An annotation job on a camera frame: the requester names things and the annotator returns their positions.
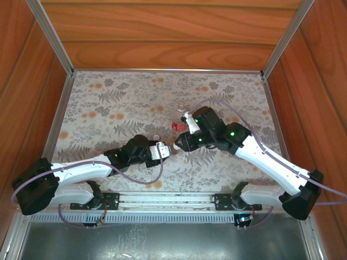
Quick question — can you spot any small black circuit board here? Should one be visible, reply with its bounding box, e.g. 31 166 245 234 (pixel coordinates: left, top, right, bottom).
81 219 108 231
233 213 255 231

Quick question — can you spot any floral patterned tablecloth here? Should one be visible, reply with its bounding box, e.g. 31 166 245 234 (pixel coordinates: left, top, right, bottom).
43 70 288 193

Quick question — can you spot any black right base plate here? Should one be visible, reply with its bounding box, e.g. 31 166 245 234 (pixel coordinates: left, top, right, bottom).
213 192 263 212

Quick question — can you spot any small red-tipped clear object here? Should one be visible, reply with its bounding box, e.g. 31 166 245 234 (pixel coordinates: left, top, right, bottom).
170 104 191 134

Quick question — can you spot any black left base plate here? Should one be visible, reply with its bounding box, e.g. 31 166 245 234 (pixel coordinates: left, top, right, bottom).
69 191 120 211

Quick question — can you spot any grey metal sheet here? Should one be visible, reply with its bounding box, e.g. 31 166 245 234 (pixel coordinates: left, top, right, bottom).
18 222 310 260

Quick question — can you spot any grey slotted cable duct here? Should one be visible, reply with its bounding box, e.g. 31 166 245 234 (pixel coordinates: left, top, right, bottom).
28 212 301 224

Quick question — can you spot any aluminium mounting rail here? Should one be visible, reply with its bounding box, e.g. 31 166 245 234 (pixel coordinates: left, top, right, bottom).
16 189 311 216

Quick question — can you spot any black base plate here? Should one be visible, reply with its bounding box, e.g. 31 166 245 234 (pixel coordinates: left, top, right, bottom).
69 191 120 211
213 192 263 212

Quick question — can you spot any aluminium frame bar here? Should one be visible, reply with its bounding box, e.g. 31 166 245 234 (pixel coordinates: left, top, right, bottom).
0 211 30 260
25 0 75 77
72 67 263 75
260 0 317 78
260 73 299 174
298 213 329 260
40 73 75 168

